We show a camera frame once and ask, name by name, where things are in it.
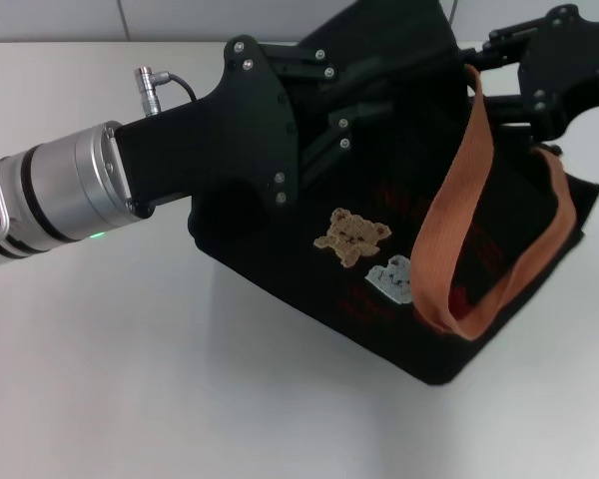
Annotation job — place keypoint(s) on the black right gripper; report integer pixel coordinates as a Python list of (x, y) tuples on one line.
[(564, 65)]

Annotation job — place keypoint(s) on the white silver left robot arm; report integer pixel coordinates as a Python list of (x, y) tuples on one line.
[(70, 184)]

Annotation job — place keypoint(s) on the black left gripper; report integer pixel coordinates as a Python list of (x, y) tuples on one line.
[(219, 144)]

